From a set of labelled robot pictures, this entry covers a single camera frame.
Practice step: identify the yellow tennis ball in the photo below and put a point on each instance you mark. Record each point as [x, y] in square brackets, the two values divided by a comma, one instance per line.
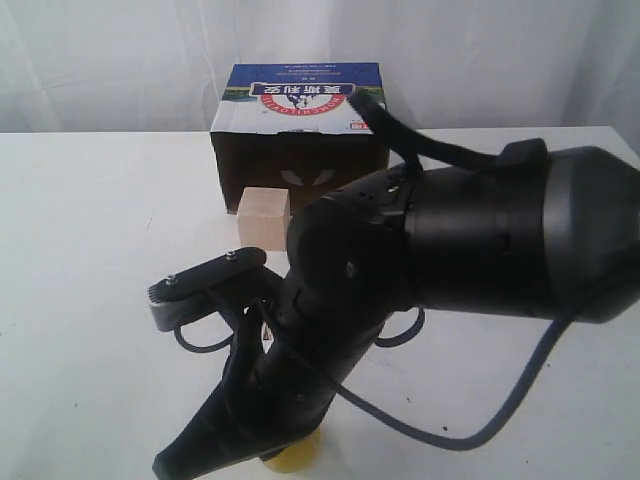
[296, 457]

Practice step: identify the white curtain backdrop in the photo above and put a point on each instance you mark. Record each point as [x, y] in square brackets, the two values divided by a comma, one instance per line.
[163, 65]

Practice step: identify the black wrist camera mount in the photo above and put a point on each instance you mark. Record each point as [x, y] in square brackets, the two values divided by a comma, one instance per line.
[226, 285]

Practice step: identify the light wooden cube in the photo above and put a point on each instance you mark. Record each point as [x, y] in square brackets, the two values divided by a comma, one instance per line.
[263, 217]

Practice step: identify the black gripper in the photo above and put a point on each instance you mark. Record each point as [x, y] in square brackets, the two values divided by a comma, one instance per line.
[303, 335]

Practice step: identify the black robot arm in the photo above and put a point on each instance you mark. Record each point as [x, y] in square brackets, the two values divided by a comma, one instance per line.
[526, 233]

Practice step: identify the blue white cardboard box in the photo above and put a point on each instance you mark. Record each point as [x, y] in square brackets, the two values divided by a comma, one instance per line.
[289, 126]

